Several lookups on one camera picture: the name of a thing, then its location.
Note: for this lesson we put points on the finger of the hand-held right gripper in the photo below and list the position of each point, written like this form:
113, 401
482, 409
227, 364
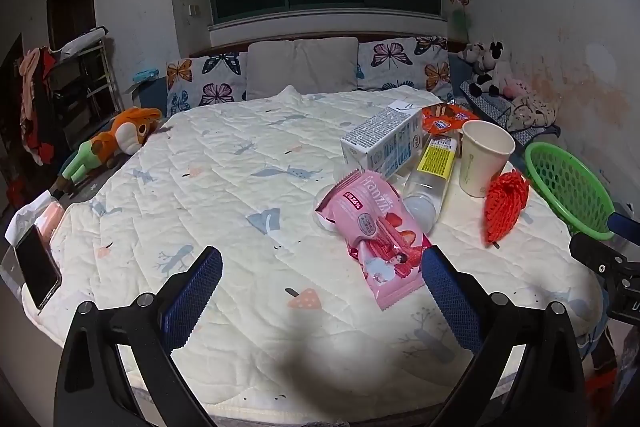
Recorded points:
625, 226
600, 254

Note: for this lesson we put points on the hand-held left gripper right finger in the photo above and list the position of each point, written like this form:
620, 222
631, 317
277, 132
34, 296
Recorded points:
450, 297

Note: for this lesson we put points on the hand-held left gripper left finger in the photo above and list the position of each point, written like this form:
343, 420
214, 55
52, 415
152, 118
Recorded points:
192, 297

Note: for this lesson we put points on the green plastic basket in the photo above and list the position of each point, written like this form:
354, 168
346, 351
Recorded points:
570, 177

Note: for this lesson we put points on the red foam fruit net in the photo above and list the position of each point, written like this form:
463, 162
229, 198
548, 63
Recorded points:
505, 207

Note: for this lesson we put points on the pink wafer packet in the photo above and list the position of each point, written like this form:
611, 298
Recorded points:
370, 227

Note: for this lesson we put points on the white paper cup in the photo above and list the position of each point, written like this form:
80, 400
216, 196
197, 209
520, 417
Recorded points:
475, 167

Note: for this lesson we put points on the clear bottle with yellow label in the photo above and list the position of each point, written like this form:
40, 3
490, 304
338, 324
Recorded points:
435, 162

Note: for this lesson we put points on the white milk carton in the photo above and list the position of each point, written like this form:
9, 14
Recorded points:
380, 142

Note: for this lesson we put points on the orange snack packet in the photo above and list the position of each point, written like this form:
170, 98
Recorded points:
445, 119

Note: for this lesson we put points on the white printed quilt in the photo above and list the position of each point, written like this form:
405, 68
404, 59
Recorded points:
225, 167

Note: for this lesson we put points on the leopard print cloth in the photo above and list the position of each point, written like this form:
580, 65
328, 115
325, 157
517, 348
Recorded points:
532, 112

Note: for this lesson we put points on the black smartphone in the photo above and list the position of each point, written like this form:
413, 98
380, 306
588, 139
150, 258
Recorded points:
37, 267

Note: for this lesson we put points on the pink flat case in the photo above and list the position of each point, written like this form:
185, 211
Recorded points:
50, 217

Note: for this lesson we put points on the orange plush toy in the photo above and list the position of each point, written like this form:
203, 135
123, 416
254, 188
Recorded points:
130, 132

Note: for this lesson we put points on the pink plush toy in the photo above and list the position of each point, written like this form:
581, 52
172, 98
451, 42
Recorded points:
515, 87

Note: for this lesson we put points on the white crumpled paper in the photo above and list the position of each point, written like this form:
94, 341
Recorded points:
22, 217

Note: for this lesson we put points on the blue bed headboard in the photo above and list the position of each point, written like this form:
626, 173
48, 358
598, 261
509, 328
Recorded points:
152, 97

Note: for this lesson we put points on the butterfly print pillow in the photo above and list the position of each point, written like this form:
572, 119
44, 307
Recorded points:
205, 82
395, 62

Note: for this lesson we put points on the teal tissue packet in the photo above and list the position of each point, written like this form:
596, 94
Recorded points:
146, 75

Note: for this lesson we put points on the grey and white plush toy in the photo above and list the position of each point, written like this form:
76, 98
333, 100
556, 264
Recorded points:
469, 53

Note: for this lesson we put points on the metal storage rack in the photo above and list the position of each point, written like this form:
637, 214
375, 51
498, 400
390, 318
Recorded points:
85, 77

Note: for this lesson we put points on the hanging clothes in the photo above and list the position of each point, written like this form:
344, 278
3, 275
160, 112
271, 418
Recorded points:
35, 107

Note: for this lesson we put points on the grey pillow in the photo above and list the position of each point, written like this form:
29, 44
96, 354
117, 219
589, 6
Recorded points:
300, 67

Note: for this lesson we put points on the dark wooden door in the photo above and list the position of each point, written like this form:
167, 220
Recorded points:
70, 7

